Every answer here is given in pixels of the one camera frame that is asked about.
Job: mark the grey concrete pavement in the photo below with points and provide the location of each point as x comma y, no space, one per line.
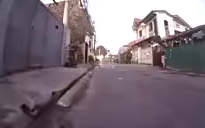
20,86

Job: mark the potted bush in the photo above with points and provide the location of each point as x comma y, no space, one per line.
71,60

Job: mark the distant tree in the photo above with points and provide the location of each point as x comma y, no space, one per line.
101,50

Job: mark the white two-storey house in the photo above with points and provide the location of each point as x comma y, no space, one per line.
156,30

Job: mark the grey concrete wall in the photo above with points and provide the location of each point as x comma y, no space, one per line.
26,36

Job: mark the concrete kerb with gutter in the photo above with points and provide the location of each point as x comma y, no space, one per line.
71,93

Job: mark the grey asphalt road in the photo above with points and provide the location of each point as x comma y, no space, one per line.
140,100

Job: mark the ivy-covered building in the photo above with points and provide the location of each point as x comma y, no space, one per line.
77,26

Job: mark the green metal fence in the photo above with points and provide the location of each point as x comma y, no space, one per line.
186,55

